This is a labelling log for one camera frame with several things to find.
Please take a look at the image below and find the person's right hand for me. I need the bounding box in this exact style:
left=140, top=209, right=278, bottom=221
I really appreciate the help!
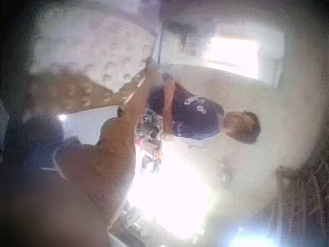
left=143, top=56, right=159, bottom=78

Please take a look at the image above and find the brown cardboard egg tray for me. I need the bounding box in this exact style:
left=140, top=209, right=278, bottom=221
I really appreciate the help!
left=24, top=61, right=151, bottom=115

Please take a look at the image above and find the white bumpy egg tray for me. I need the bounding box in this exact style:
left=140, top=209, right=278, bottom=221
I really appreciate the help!
left=35, top=16, right=156, bottom=90

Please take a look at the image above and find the dark shelf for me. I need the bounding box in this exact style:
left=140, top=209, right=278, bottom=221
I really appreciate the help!
left=158, top=0, right=219, bottom=46

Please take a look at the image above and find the heap of dark clutter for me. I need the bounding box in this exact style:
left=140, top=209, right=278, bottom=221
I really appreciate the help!
left=136, top=109, right=167, bottom=175

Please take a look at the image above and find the bright window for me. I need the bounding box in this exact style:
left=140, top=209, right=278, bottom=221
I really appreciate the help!
left=207, top=35, right=261, bottom=79

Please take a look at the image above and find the grey box with round knobs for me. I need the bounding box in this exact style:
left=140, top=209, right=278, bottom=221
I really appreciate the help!
left=112, top=204, right=157, bottom=241

